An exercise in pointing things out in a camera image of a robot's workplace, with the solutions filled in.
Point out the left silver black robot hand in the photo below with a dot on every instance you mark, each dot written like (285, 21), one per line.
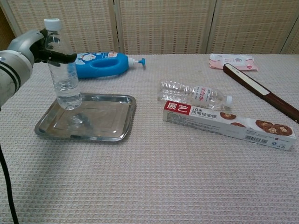
(28, 43)

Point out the small transparent white-capped bottle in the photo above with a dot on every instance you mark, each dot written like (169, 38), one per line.
(67, 91)

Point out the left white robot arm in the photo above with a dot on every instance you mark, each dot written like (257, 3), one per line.
(9, 72)

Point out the blue pump detergent bottle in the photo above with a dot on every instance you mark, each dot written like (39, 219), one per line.
(102, 66)

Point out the rectangular stainless steel tray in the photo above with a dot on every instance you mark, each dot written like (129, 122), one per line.
(105, 116)

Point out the clear red-labelled water bottle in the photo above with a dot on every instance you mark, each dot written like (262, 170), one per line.
(198, 94)

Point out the bamboo folding screen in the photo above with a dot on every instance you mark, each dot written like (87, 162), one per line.
(163, 25)

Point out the beige woven tablecloth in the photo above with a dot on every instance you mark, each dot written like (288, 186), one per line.
(149, 175)

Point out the white baking paper box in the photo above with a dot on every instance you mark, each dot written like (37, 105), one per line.
(210, 120)

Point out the pink wet wipes pack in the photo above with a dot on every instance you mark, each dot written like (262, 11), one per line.
(233, 61)

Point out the dark wooden folding fan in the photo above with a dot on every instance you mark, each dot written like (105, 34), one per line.
(252, 85)

